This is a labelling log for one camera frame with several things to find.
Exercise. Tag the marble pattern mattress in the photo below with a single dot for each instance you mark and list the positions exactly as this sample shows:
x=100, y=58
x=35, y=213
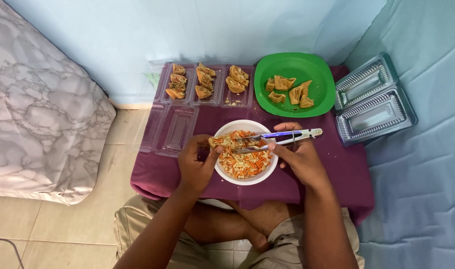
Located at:
x=40, y=112

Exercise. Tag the shredded carrot cabbage filling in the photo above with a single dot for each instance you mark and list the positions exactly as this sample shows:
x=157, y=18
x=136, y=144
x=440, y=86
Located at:
x=246, y=164

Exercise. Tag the metal kitchen tongs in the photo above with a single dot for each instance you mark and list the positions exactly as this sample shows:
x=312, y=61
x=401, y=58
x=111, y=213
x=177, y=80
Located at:
x=306, y=133

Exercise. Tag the group of stuffed tofu puffs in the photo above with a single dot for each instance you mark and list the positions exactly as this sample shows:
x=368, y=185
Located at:
x=204, y=80

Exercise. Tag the person's crossed legs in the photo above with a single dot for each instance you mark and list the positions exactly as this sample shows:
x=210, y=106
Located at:
x=250, y=220

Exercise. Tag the person's beige shorts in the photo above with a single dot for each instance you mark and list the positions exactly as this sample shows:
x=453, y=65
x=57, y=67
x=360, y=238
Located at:
x=137, y=224

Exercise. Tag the light blue bedsheet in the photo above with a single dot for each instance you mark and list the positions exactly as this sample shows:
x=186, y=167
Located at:
x=422, y=168

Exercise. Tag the fried tofu puff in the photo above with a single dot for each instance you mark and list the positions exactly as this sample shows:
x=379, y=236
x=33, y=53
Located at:
x=215, y=141

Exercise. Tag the empty fried tofu piece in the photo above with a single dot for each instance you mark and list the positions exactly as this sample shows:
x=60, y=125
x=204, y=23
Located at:
x=306, y=102
x=297, y=93
x=269, y=85
x=277, y=98
x=284, y=82

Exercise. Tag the purple table cloth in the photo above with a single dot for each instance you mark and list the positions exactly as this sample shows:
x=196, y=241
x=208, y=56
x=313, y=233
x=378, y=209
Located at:
x=332, y=172

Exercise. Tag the clear plastic food tray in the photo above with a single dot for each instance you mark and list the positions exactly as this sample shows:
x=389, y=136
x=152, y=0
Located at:
x=190, y=80
x=217, y=89
x=238, y=99

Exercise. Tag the stack of open clear containers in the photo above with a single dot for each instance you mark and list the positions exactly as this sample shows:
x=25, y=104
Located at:
x=373, y=112

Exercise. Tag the person's right hand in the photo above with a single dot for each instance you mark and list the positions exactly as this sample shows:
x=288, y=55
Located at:
x=304, y=160

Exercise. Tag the person's left hand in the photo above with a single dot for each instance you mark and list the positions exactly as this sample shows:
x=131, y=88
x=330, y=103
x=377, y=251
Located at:
x=194, y=168

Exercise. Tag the white round bowl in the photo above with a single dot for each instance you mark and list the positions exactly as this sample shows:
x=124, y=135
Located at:
x=250, y=181

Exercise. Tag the green square plate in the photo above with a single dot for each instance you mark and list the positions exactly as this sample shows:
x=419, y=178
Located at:
x=317, y=71

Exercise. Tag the clear plastic tray lid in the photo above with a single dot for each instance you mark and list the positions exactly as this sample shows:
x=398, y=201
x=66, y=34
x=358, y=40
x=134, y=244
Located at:
x=151, y=127
x=158, y=84
x=177, y=130

